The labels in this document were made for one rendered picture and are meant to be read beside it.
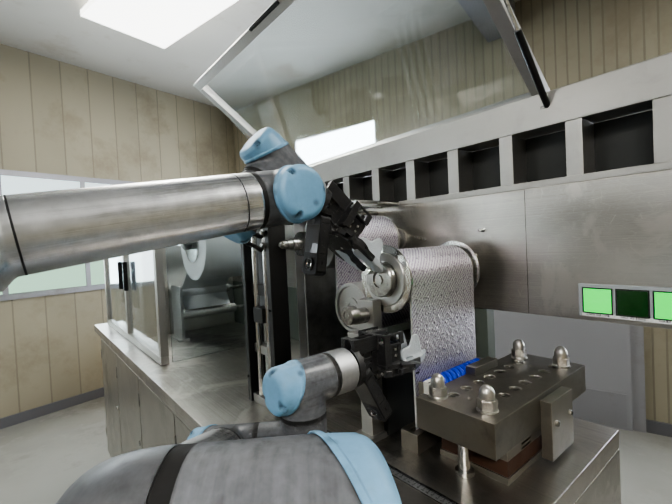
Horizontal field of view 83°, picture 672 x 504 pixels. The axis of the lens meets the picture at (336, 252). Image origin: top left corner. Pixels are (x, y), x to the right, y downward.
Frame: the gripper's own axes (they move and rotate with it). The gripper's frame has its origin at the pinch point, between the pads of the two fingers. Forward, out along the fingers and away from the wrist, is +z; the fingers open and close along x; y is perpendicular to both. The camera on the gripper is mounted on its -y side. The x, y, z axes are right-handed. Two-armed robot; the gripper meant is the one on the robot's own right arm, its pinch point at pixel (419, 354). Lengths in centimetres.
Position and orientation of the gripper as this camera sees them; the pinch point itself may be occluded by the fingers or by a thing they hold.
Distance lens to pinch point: 85.6
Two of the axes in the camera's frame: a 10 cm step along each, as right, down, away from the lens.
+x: -6.3, 0.1, 7.7
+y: -0.5, -10.0, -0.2
